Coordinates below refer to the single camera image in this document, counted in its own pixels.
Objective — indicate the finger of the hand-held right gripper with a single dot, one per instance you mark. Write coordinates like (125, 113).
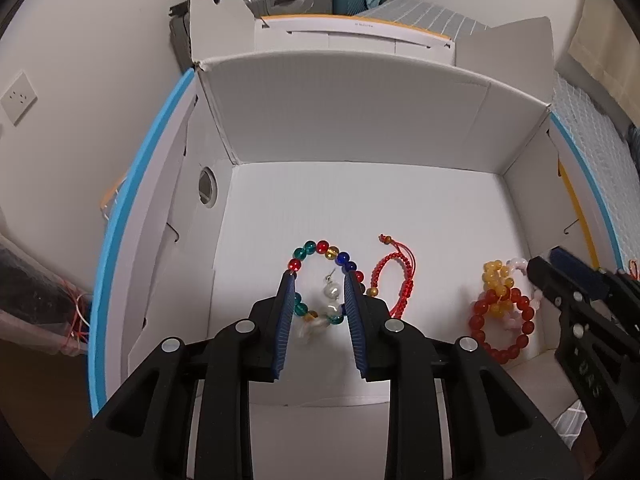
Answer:
(545, 277)
(575, 266)

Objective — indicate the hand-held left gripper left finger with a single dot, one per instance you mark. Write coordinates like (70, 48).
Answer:
(285, 320)

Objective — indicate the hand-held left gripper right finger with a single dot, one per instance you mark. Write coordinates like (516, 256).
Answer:
(357, 325)

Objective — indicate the white pearl bead jewelry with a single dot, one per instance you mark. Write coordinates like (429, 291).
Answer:
(330, 291)

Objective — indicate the blue and yellow cardboard box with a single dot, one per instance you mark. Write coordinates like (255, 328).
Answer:
(350, 125)

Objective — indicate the beige curtain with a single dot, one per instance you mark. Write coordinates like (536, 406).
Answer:
(605, 45)

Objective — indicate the clear plastic bag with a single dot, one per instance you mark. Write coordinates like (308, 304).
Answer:
(35, 295)

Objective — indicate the white wall socket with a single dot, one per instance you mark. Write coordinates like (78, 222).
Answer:
(17, 97)

